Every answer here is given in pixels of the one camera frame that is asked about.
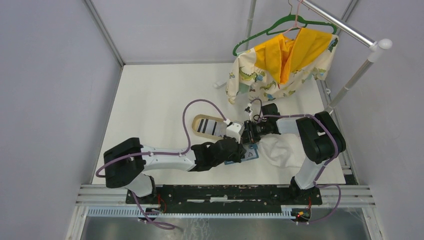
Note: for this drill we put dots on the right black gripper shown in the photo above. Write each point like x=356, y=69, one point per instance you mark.
x=248, y=135

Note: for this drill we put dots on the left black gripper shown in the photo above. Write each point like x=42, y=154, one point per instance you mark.
x=239, y=153

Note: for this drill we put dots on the blue card holder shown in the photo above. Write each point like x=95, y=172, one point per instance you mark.
x=246, y=154

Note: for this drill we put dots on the beige oval tray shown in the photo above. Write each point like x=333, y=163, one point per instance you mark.
x=196, y=121

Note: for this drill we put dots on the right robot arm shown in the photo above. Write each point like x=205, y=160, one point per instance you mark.
x=321, y=140

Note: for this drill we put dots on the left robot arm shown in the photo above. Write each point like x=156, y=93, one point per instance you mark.
x=125, y=163

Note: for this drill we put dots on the VIP card in tray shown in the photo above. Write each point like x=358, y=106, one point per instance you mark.
x=211, y=127

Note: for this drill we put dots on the white cloth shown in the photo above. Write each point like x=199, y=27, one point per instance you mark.
x=282, y=150

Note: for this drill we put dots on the dinosaur print yellow garment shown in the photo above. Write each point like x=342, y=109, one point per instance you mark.
x=280, y=66

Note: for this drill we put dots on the pink clothes hanger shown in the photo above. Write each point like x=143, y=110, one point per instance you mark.
x=295, y=25

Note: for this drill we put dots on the metal clothes rack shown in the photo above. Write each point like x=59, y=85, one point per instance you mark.
x=330, y=24

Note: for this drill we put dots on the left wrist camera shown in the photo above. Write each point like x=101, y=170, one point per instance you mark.
x=234, y=130

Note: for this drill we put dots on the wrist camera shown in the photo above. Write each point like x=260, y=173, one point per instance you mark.
x=234, y=130
x=249, y=109

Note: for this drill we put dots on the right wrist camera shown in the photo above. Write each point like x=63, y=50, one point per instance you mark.
x=249, y=109

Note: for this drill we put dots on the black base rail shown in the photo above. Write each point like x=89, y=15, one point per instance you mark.
x=228, y=199

